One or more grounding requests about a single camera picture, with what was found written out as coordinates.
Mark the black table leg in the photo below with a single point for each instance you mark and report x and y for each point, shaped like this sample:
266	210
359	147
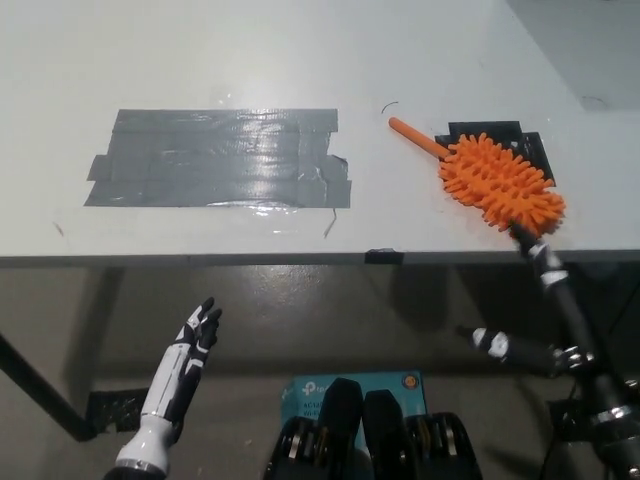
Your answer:
40	385

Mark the teal router box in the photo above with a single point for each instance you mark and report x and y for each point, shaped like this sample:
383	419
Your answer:
305	392

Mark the orange noodle duster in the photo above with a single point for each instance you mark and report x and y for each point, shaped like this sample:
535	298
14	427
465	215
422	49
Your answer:
500	185

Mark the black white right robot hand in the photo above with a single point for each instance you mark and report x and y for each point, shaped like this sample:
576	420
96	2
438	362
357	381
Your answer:
570	310

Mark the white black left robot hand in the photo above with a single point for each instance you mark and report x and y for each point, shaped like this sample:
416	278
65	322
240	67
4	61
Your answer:
170	380

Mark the grey duct tape patch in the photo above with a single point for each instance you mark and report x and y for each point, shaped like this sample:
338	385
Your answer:
220	160

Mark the black tape patch on table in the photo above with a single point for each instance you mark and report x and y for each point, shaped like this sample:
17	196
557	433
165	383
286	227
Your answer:
530	145

